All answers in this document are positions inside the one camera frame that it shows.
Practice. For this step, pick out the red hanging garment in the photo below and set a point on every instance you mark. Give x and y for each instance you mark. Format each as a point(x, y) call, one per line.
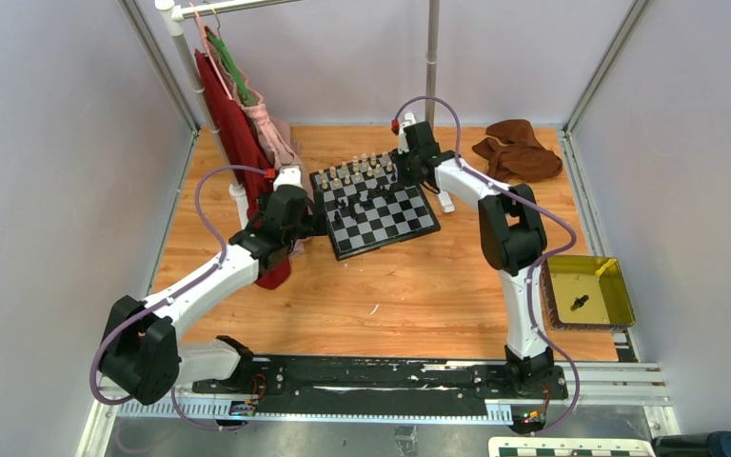
point(237, 140)

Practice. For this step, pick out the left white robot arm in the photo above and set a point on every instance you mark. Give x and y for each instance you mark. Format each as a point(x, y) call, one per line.
point(141, 356)

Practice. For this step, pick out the black piece in tray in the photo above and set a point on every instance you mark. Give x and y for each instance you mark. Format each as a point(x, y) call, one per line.
point(579, 302)

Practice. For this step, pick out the black white chessboard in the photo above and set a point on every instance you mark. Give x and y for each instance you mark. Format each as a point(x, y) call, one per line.
point(367, 208)

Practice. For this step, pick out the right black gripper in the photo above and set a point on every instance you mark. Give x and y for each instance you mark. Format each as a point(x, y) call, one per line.
point(403, 176)

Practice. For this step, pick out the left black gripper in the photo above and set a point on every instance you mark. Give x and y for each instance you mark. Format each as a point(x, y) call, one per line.
point(313, 224)

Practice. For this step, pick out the green clothes hanger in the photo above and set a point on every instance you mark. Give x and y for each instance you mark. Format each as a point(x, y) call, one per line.
point(244, 93)

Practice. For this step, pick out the pink hanging garment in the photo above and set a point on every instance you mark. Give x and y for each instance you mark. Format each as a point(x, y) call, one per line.
point(273, 136)

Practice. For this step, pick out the brown cloth pile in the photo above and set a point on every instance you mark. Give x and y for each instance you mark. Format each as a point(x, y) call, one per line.
point(512, 151)

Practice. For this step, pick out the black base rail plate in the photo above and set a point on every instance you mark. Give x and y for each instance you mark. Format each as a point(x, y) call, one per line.
point(384, 387)

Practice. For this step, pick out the dark blue object corner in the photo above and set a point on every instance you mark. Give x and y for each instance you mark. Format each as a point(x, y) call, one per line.
point(713, 444)

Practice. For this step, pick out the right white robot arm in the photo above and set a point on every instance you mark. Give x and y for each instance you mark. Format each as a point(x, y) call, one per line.
point(512, 239)

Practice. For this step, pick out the yellow transparent tray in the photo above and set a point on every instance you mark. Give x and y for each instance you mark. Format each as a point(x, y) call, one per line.
point(566, 277)

